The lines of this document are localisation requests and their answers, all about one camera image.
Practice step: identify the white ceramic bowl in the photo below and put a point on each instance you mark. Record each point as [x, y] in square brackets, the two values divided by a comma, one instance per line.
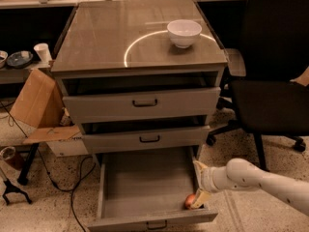
[183, 33]

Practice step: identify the grey drawer cabinet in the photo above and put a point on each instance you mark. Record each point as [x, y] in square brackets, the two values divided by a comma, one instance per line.
[130, 37]

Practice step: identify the black office chair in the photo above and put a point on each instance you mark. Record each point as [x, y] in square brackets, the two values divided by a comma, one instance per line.
[273, 55]

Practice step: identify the grey middle drawer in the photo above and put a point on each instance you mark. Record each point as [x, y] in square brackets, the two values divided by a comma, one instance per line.
[120, 136]

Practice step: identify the grey drawer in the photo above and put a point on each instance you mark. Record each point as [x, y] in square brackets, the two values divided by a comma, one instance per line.
[146, 190]
[120, 136]
[123, 98]

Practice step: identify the black tripod stand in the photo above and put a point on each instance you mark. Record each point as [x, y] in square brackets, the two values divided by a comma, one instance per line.
[10, 188]

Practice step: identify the grey bottom drawer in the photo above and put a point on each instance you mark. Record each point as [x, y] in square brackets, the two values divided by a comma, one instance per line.
[146, 190]

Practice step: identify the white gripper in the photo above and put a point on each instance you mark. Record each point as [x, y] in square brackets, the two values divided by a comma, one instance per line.
[207, 179]

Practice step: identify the white paper cup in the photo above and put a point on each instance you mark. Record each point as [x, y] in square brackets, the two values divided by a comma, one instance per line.
[42, 49]

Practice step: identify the dark blue plate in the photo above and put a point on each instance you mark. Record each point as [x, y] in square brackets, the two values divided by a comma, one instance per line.
[20, 59]

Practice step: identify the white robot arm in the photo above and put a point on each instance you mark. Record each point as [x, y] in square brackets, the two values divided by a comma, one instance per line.
[240, 174]

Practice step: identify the red apple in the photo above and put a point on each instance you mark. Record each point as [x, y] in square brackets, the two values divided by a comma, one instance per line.
[189, 200]

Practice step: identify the white bowl at left edge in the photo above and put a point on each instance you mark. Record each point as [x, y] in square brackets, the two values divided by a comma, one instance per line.
[3, 58]

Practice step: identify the grey top drawer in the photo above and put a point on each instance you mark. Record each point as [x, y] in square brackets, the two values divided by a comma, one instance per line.
[123, 98]

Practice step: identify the brown cup on floor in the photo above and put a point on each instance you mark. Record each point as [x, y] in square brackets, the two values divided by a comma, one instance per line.
[12, 157]

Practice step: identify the brown cardboard box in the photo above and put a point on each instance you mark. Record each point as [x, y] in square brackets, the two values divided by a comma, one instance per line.
[39, 105]

